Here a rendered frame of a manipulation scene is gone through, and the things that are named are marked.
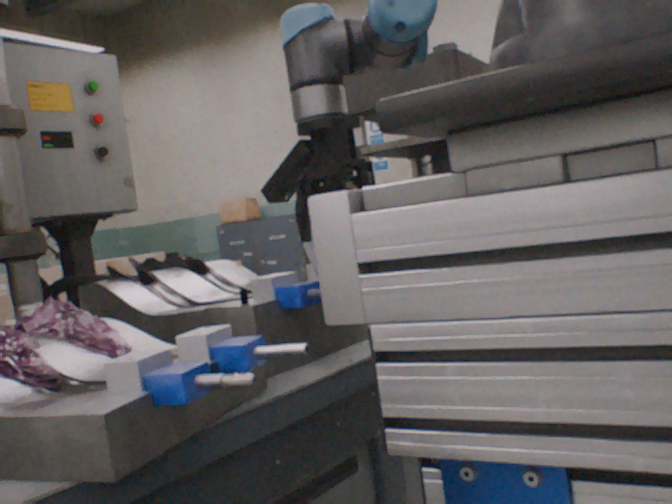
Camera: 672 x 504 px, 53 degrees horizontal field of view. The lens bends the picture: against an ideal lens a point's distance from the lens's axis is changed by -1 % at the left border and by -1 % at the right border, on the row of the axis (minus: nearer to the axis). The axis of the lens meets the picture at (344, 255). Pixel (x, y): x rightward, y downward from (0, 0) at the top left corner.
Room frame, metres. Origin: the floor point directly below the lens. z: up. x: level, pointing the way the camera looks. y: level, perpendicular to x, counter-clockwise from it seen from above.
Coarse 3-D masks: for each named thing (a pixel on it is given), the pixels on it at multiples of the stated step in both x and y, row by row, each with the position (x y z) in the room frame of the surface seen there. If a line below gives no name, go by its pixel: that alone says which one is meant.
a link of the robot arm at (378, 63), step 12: (348, 24) 0.90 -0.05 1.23; (360, 24) 0.90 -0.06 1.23; (348, 36) 0.90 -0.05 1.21; (360, 36) 0.89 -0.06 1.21; (348, 48) 0.90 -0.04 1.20; (360, 48) 0.90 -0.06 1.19; (372, 48) 0.86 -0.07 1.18; (420, 48) 0.91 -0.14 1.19; (360, 60) 0.91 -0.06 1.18; (372, 60) 0.91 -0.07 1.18; (384, 60) 0.89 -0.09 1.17; (396, 60) 0.89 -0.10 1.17; (408, 60) 0.92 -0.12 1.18; (420, 60) 0.93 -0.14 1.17; (360, 72) 0.93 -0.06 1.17; (372, 72) 0.94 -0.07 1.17
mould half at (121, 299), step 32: (96, 288) 0.99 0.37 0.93; (128, 288) 0.99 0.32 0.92; (192, 288) 1.04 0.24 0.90; (128, 320) 0.95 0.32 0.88; (160, 320) 0.90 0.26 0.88; (192, 320) 0.86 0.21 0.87; (224, 320) 0.82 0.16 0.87; (256, 320) 0.79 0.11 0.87; (288, 320) 0.84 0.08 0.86; (320, 320) 0.88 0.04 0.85; (320, 352) 0.88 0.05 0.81
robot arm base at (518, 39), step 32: (512, 0) 0.41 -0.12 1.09; (544, 0) 0.37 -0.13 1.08; (576, 0) 0.36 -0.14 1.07; (608, 0) 0.35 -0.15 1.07; (640, 0) 0.34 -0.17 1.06; (512, 32) 0.41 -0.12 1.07; (544, 32) 0.37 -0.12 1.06; (576, 32) 0.35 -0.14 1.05; (608, 32) 0.35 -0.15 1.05; (640, 32) 0.34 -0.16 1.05; (512, 64) 0.39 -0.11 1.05
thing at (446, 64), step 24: (432, 48) 4.68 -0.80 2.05; (456, 48) 4.61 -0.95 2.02; (384, 72) 4.80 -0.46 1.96; (408, 72) 4.71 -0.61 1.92; (432, 72) 4.63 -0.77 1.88; (456, 72) 4.57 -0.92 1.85; (480, 72) 5.02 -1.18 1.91; (360, 96) 4.90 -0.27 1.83; (384, 96) 4.81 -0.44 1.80; (360, 120) 4.99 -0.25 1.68; (360, 144) 4.99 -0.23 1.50; (384, 144) 4.87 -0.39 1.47; (408, 144) 4.78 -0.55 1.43; (432, 144) 4.94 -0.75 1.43; (432, 168) 6.05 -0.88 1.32
